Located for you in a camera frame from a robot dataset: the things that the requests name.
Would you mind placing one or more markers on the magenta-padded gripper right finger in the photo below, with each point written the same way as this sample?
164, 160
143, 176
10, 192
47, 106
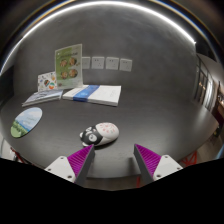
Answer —
163, 166

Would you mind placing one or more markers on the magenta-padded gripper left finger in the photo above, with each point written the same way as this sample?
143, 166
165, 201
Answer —
63, 166

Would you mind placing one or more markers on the white panda-print computer mouse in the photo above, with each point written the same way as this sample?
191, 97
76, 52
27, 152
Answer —
103, 132

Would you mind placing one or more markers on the grey striped book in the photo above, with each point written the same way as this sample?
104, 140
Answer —
43, 96

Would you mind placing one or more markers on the white book with blue band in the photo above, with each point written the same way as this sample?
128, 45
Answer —
96, 94

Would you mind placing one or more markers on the white sticker card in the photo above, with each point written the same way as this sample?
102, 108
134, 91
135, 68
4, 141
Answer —
46, 82

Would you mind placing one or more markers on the dark-framed glass partition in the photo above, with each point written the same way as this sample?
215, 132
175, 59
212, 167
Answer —
203, 83

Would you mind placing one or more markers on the green food poster sheet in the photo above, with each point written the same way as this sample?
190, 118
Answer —
69, 66

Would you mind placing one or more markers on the ceiling light strip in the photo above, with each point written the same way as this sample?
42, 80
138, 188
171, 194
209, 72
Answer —
110, 3

